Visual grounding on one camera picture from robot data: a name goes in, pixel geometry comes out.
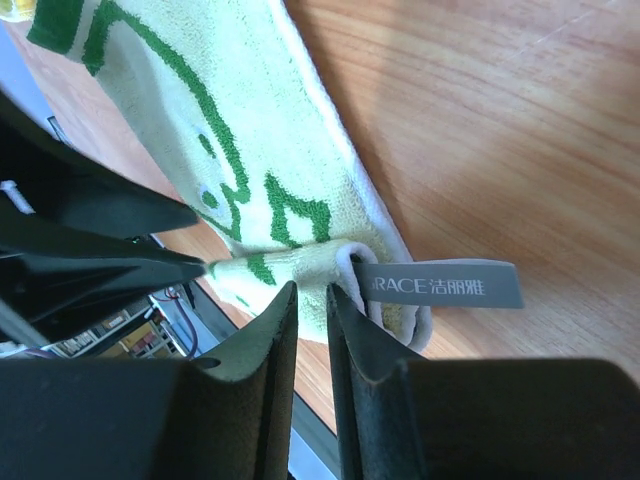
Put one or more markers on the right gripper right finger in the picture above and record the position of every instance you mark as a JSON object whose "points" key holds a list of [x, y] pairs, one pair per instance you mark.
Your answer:
{"points": [[402, 416]]}

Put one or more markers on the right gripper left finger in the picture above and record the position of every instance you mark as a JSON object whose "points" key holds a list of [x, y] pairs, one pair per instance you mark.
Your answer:
{"points": [[224, 415]]}

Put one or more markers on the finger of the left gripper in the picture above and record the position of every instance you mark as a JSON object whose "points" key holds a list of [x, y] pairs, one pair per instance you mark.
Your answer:
{"points": [[53, 293], [50, 179]]}

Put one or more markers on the green patterned towel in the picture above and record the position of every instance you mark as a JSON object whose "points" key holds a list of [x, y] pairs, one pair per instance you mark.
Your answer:
{"points": [[225, 98]]}

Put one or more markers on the background storage shelf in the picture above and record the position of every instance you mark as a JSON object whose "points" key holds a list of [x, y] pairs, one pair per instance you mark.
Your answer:
{"points": [[156, 327]]}

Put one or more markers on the yellow green towel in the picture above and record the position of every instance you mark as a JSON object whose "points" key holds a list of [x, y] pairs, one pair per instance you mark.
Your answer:
{"points": [[17, 11]]}

